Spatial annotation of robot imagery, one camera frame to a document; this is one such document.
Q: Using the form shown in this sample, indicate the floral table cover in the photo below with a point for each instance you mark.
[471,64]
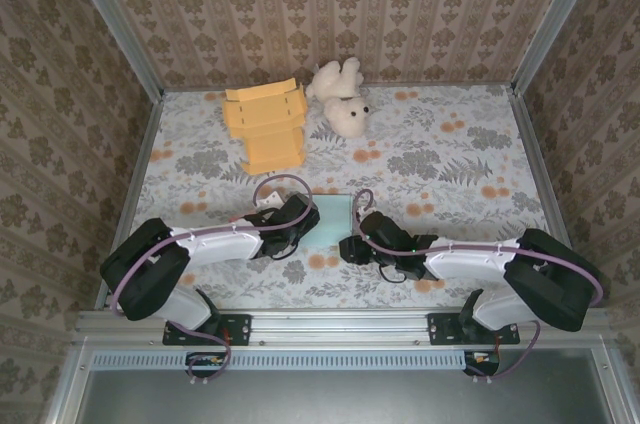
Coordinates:
[425,154]

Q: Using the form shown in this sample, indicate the yellow paper box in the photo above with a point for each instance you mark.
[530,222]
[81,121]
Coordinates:
[265,119]

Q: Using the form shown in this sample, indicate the aluminium mounting rail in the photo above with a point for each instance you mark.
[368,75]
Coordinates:
[340,329]

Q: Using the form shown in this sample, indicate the aluminium side rail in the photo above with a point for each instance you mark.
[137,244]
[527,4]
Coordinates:
[142,159]
[538,159]

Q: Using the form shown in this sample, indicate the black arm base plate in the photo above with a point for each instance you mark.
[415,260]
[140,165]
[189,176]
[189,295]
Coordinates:
[240,329]
[440,329]

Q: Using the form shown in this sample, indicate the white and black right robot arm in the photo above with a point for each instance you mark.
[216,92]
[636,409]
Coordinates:
[475,264]

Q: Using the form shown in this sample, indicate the grey metal panel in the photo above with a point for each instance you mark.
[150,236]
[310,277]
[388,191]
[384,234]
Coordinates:
[350,399]

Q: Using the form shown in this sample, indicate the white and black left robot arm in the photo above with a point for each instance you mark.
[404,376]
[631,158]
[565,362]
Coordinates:
[220,244]

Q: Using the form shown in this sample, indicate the black controller board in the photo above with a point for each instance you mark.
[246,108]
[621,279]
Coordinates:
[205,360]
[482,359]

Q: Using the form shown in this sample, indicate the light blue paper box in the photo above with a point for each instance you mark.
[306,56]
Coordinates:
[332,219]

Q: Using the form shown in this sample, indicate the white plush bear toy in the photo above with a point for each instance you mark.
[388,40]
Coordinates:
[345,116]

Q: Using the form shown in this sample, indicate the aluminium frame post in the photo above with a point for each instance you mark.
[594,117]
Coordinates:
[113,19]
[557,19]

